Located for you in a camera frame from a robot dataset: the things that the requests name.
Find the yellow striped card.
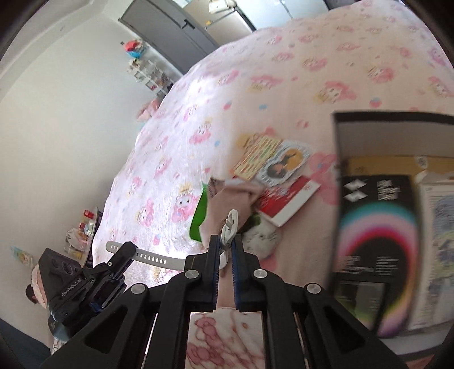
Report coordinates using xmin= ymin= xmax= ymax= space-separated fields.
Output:
xmin=232 ymin=135 xmax=284 ymax=181

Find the white figure sticker sheet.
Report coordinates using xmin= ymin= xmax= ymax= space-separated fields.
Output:
xmin=255 ymin=140 xmax=314 ymax=187

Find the beige cloth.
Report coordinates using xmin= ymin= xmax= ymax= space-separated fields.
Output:
xmin=202 ymin=177 xmax=265 ymax=249

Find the pink ruffled cloth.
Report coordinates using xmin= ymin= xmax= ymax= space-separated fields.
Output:
xmin=25 ymin=264 xmax=48 ymax=309

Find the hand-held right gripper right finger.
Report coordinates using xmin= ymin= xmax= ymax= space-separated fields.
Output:
xmin=230 ymin=238 xmax=410 ymax=369

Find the pink printed bed sheet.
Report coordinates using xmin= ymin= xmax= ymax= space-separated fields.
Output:
xmin=89 ymin=0 xmax=454 ymax=313

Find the black rainbow-print carton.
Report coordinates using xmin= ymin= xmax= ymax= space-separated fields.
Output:
xmin=333 ymin=174 xmax=426 ymax=337

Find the white blue-print packet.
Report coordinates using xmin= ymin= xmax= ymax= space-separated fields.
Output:
xmin=417 ymin=172 xmax=454 ymax=329

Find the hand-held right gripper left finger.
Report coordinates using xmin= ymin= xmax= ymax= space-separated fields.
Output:
xmin=39 ymin=234 xmax=220 ymax=369

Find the small wall sticker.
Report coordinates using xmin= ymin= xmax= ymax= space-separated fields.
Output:
xmin=10 ymin=245 xmax=34 ymax=267

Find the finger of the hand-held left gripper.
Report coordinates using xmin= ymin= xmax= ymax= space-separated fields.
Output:
xmin=85 ymin=242 xmax=140 ymax=284
xmin=87 ymin=280 xmax=126 ymax=315

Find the grey wardrobe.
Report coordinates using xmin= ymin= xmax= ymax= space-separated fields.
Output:
xmin=119 ymin=0 xmax=256 ymax=73

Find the white fluffy pom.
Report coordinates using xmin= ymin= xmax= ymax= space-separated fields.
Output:
xmin=241 ymin=218 xmax=282 ymax=259

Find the black cardboard box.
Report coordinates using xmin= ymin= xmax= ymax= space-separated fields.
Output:
xmin=330 ymin=111 xmax=454 ymax=341

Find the green corn packet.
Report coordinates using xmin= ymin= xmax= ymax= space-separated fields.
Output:
xmin=190 ymin=183 xmax=263 ymax=244

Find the red and white booklet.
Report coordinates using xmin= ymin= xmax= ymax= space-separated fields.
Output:
xmin=253 ymin=175 xmax=321 ymax=228

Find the cluttered bedside table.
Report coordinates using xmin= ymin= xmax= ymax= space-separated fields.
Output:
xmin=64 ymin=207 xmax=103 ymax=267

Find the white watch strap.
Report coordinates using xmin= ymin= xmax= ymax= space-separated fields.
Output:
xmin=106 ymin=209 xmax=240 ymax=275

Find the person's pink printed pajamas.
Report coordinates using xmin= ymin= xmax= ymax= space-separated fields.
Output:
xmin=186 ymin=307 xmax=266 ymax=369

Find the white shelf rack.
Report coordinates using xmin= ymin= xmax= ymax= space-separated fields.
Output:
xmin=128 ymin=58 xmax=183 ymax=98

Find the red and blue toy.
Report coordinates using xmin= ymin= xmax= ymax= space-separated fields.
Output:
xmin=121 ymin=39 xmax=148 ymax=59

